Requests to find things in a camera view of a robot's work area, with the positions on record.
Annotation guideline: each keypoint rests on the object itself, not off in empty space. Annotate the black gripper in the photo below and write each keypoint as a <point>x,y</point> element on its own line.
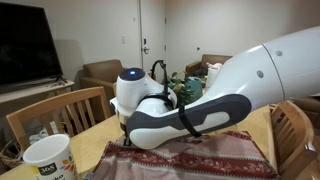
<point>125,130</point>

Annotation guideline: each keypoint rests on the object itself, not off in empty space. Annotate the red patterned cloth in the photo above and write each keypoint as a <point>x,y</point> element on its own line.
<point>200,160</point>

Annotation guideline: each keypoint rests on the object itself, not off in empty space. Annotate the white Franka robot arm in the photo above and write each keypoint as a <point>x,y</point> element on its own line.
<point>283,66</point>

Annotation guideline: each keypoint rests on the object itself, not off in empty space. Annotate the brown armchair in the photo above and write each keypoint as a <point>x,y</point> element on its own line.
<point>203,61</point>
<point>103,71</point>

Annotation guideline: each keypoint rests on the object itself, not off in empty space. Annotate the white paper cup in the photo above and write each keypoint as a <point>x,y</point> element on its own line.
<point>50,153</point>

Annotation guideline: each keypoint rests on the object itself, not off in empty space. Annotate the teal watering can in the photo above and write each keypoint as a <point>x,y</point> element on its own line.
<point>196,85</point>

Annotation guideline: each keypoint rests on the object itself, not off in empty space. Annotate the light television stand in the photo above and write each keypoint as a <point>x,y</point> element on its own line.
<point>33,90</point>

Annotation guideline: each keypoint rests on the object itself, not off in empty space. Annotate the white door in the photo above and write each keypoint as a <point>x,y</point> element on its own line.
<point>153,26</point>

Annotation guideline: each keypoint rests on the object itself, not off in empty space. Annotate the wicker basket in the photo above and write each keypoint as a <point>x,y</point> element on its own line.
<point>10,156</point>

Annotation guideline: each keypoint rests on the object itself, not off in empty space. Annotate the black flat television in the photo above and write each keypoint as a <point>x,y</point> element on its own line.
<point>26,46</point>

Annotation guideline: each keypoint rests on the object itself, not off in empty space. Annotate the brown sofa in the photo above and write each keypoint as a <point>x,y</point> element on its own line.
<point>306,103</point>

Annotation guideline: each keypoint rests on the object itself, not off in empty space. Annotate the white light switch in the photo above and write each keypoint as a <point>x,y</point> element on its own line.
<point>123,40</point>

